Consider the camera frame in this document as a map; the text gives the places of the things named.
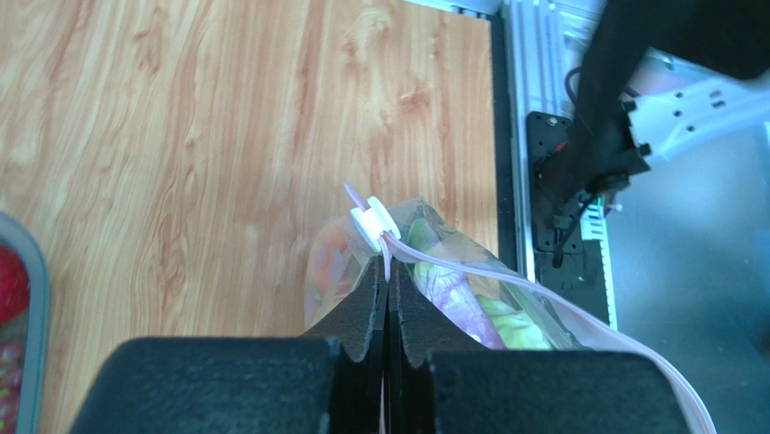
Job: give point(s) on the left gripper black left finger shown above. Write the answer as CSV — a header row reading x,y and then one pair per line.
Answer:
x,y
326,380

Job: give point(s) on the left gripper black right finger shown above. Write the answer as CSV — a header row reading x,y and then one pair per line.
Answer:
x,y
442,381

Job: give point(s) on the clear zip top bag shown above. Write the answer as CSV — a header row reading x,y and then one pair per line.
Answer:
x,y
413,231

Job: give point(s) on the pale green cabbage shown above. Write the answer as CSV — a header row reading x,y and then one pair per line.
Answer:
x,y
516,329

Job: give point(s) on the purple eggplant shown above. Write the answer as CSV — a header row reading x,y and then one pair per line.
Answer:
x,y
450,291

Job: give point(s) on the orange peach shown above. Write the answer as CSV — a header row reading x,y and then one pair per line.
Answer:
x,y
326,282

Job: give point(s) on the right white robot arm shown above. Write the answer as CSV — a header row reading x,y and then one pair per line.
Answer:
x,y
657,78

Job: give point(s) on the grey plastic basket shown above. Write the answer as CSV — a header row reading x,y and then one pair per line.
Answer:
x,y
18,239

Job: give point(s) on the purple grapes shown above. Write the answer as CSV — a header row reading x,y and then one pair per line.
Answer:
x,y
11,384

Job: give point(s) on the red tomato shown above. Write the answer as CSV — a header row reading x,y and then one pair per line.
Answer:
x,y
15,285

